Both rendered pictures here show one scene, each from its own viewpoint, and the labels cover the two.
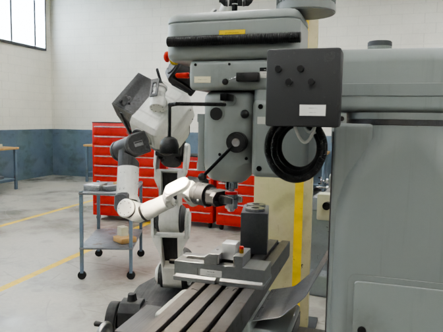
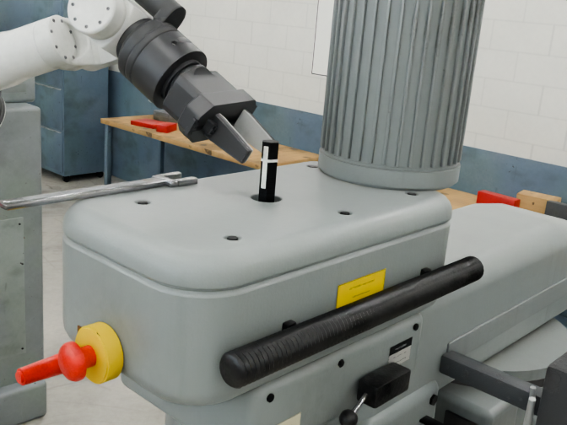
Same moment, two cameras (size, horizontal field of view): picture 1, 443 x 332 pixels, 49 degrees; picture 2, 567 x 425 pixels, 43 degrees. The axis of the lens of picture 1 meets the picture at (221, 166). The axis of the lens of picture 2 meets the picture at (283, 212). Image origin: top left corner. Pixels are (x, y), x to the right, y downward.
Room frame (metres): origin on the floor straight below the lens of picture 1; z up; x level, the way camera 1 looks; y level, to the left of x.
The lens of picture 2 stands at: (1.40, 0.72, 2.12)
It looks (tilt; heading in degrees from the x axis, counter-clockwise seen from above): 16 degrees down; 294
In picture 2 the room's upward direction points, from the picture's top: 5 degrees clockwise
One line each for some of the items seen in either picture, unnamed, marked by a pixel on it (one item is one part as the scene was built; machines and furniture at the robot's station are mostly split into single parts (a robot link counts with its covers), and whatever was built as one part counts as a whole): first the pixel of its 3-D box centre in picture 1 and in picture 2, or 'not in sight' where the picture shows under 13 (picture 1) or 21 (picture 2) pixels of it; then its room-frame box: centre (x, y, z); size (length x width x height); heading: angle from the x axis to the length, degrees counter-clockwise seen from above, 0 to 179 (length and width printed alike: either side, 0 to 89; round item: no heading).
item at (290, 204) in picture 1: (283, 172); not in sight; (3.46, -0.45, 1.15); 0.52 x 0.40 x 2.30; 73
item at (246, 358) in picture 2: (231, 39); (373, 308); (1.61, -0.03, 1.79); 0.45 x 0.04 x 0.04; 73
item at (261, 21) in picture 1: (238, 40); (269, 258); (1.75, -0.05, 1.81); 0.47 x 0.26 x 0.16; 73
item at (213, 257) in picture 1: (216, 254); not in sight; (1.78, 0.01, 1.02); 0.12 x 0.06 x 0.04; 163
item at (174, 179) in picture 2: not in sight; (104, 190); (1.91, 0.07, 1.89); 0.24 x 0.04 x 0.01; 72
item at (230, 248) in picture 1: (231, 249); not in sight; (1.76, -0.04, 1.05); 0.06 x 0.05 x 0.06; 163
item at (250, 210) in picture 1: (254, 226); not in sight; (2.22, -0.16, 1.03); 0.22 x 0.12 x 0.20; 173
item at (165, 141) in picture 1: (169, 144); not in sight; (1.78, 0.19, 1.44); 0.07 x 0.07 x 0.06
